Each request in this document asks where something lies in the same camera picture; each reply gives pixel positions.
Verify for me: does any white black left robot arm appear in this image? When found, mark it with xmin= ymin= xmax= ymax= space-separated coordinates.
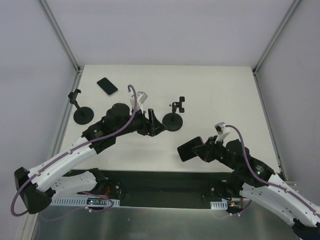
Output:
xmin=13 ymin=103 xmax=166 ymax=214

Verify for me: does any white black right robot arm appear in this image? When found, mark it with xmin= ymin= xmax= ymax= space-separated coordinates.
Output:
xmin=178 ymin=136 xmax=320 ymax=240

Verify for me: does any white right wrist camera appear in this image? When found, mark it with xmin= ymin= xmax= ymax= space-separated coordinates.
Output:
xmin=214 ymin=122 xmax=230 ymax=143

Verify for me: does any aluminium frame post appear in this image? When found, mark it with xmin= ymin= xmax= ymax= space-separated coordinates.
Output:
xmin=252 ymin=0 xmax=303 ymax=76
xmin=37 ymin=0 xmax=81 ymax=73

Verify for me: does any white cable duct right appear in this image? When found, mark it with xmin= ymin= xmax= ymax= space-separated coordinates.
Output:
xmin=210 ymin=200 xmax=228 ymax=211

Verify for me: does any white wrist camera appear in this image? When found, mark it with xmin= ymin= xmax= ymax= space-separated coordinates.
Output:
xmin=214 ymin=122 xmax=230 ymax=143
xmin=130 ymin=91 xmax=148 ymax=112

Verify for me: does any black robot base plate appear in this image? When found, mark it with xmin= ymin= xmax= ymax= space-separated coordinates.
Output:
xmin=102 ymin=170 xmax=241 ymax=209

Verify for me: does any aluminium frame post right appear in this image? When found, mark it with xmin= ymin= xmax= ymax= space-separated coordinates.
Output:
xmin=252 ymin=0 xmax=303 ymax=76

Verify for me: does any black smartphone purple edge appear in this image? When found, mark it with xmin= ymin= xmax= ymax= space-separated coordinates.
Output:
xmin=177 ymin=136 xmax=204 ymax=162

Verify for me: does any white cable duct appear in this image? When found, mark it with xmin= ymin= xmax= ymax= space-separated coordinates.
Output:
xmin=210 ymin=200 xmax=228 ymax=211
xmin=50 ymin=196 xmax=120 ymax=208

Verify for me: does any aluminium frame post left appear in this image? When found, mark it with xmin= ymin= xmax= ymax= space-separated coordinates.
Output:
xmin=37 ymin=0 xmax=81 ymax=73

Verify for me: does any white cable duct left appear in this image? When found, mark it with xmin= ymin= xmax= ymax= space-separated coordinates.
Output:
xmin=50 ymin=196 xmax=120 ymax=208

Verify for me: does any black smartphone silver edge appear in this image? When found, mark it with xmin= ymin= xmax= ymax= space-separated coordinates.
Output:
xmin=96 ymin=77 xmax=118 ymax=96

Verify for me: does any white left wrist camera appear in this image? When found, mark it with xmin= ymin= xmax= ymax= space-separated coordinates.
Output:
xmin=130 ymin=91 xmax=148 ymax=112

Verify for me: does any black phone stand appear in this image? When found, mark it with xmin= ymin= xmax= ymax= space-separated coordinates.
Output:
xmin=68 ymin=88 xmax=94 ymax=125
xmin=162 ymin=96 xmax=185 ymax=132

